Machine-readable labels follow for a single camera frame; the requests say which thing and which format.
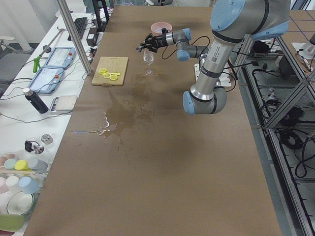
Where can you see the clear wine glass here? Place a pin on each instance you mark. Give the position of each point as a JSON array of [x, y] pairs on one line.
[[148, 58]]

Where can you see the pink bowl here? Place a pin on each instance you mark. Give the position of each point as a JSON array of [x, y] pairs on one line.
[[160, 24]]

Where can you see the green grabber tool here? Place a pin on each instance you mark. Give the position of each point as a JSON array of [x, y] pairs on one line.
[[36, 64]]

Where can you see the middle lemon slice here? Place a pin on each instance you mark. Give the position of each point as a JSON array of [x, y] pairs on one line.
[[106, 75]]

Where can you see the far lemon slice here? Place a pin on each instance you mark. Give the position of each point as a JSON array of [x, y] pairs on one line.
[[102, 71]]

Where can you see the upper teach pendant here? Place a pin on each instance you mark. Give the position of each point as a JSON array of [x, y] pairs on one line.
[[61, 57]]

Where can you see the teach pendant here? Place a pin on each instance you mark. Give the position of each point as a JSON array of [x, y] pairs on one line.
[[61, 57], [46, 80]]

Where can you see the light blue cup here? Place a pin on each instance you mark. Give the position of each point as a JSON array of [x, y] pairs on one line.
[[28, 185]]

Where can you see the wooden cutting board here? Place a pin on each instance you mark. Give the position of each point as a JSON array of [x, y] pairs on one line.
[[112, 64]]

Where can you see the yellow cup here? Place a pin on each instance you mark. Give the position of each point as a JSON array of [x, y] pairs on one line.
[[21, 165]]

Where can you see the black keyboard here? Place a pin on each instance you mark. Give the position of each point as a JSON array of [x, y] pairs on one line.
[[80, 24]]

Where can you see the white kitchen scale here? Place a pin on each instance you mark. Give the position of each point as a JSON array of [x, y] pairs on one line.
[[63, 104]]

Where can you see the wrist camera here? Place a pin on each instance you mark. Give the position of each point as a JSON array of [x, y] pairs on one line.
[[165, 30]]

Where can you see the pile of clear ice cubes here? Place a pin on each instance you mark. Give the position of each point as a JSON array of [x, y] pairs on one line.
[[158, 30]]

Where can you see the lemon slice near handle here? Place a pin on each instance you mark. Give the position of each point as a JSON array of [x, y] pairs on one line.
[[113, 77]]

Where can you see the lower teach pendant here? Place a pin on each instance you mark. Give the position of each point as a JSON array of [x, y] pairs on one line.
[[46, 80]]

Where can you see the black water bottle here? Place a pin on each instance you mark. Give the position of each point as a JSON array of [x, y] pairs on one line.
[[35, 100]]

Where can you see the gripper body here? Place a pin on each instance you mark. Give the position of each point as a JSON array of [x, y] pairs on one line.
[[159, 40]]

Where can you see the white plate green rim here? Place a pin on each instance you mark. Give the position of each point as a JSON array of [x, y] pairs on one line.
[[20, 203]]

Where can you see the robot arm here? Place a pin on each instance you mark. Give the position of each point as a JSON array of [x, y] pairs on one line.
[[230, 21]]

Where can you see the aluminium frame post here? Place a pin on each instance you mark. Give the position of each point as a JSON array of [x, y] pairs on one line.
[[71, 28]]

